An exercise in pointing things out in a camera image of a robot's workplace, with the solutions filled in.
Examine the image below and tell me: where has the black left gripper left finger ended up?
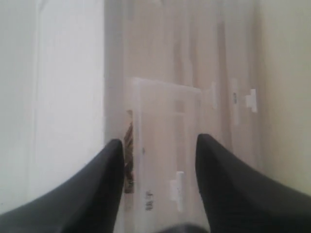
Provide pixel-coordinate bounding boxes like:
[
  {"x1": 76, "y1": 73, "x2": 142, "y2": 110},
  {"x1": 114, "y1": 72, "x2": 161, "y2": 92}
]
[{"x1": 0, "y1": 139, "x2": 124, "y2": 233}]

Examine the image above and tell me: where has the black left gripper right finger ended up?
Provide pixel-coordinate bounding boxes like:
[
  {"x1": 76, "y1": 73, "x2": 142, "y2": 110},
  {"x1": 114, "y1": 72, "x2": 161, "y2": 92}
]
[{"x1": 195, "y1": 134, "x2": 311, "y2": 233}]

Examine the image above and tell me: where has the white translucent drawer cabinet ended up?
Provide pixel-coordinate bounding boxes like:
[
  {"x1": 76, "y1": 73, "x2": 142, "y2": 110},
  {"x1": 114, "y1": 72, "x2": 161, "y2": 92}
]
[{"x1": 1, "y1": 0, "x2": 253, "y2": 233}]

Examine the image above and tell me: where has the clear plastic container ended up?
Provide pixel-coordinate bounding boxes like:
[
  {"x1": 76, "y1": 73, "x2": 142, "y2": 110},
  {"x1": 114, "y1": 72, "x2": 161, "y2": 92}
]
[
  {"x1": 224, "y1": 0, "x2": 261, "y2": 169},
  {"x1": 169, "y1": 0, "x2": 228, "y2": 140}
]

